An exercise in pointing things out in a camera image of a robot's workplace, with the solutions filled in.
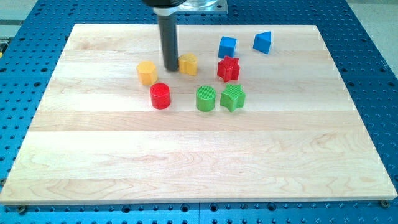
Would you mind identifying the light wooden board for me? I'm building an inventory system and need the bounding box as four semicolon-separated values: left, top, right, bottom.
1;24;397;205

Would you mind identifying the red cylinder block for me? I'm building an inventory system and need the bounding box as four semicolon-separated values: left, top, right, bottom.
150;83;171;110

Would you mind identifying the yellow hexagon block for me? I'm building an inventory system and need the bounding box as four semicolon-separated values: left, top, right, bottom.
137;61;158;85

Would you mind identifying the red star block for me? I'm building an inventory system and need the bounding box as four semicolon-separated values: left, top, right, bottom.
217;55;240;82

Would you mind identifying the silver metal mounting plate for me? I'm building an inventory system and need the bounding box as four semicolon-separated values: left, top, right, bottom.
177;0;228;14

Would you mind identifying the blue cube block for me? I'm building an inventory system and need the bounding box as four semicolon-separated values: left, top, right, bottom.
218;36;237;58

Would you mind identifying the blue triangular prism block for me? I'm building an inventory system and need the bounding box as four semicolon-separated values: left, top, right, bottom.
253;31;272;54

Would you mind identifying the yellow heart block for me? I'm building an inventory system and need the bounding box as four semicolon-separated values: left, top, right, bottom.
178;53;198;76

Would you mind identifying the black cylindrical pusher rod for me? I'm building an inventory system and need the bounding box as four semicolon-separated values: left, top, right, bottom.
157;14;178;71

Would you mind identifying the green star block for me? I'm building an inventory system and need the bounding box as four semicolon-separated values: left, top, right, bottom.
220;83;246;112

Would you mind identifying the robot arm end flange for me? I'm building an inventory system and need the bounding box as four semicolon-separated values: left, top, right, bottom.
142;0;186;16

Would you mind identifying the green cylinder block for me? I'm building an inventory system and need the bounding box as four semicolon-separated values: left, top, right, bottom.
196;86;216;112

